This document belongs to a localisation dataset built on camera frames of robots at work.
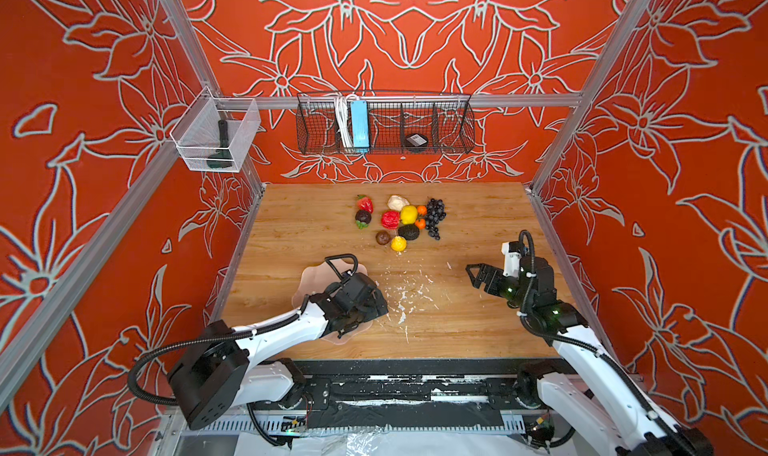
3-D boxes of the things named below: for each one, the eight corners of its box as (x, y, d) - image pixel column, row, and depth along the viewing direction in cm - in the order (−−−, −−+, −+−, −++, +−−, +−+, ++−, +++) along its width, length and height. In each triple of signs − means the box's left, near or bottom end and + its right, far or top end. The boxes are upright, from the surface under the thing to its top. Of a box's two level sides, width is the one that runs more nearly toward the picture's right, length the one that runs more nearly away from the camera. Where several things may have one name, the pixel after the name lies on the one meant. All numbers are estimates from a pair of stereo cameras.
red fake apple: (381, 230, 107) (381, 222, 103) (381, 217, 111) (381, 210, 107) (400, 230, 107) (400, 222, 103) (399, 217, 110) (400, 210, 107)
